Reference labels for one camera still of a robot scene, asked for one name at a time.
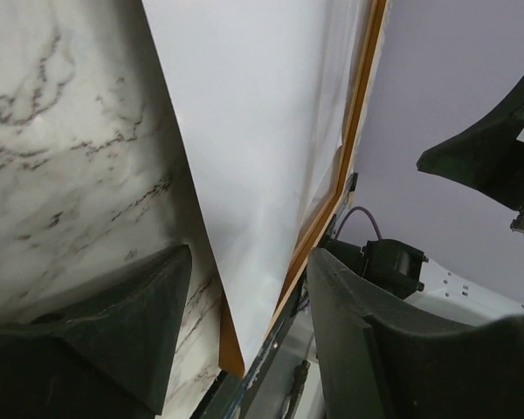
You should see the flower field photo print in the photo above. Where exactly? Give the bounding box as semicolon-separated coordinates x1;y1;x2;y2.
144;1;374;376

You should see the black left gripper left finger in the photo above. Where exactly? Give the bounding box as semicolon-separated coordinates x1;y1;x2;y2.
0;244;191;418

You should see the brown wooden picture frame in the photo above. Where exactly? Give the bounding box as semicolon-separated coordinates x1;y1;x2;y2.
204;1;388;377

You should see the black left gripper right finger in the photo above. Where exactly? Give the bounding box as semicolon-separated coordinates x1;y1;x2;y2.
307;248;524;418

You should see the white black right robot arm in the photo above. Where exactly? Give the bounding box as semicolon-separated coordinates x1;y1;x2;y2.
321;75;524;326

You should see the black robot mounting base rail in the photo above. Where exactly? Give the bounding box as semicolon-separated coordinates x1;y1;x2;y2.
191;271;308;419

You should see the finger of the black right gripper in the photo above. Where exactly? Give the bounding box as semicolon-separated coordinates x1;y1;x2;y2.
417;76;524;208

